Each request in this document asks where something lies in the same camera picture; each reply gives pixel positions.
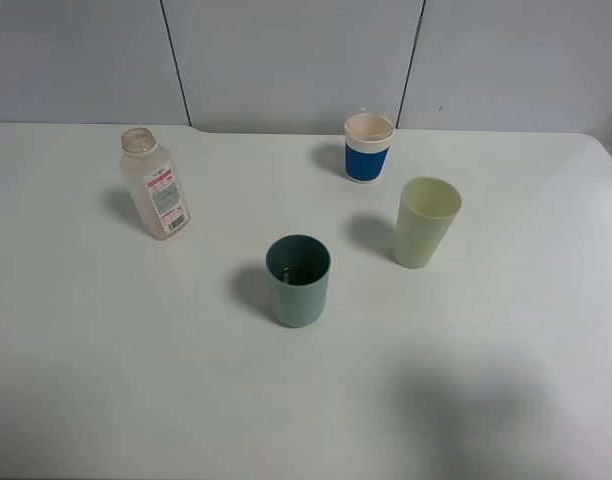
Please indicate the teal plastic cup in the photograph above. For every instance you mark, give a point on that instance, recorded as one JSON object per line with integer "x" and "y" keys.
{"x": 298, "y": 266}

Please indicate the clear plastic drink bottle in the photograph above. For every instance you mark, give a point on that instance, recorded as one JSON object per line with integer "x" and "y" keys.
{"x": 153, "y": 182}

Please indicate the blue sleeved glass cup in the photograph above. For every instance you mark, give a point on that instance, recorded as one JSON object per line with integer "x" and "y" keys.
{"x": 368, "y": 137}

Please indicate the pale green plastic cup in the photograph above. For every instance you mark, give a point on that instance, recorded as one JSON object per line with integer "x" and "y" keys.
{"x": 427, "y": 208}

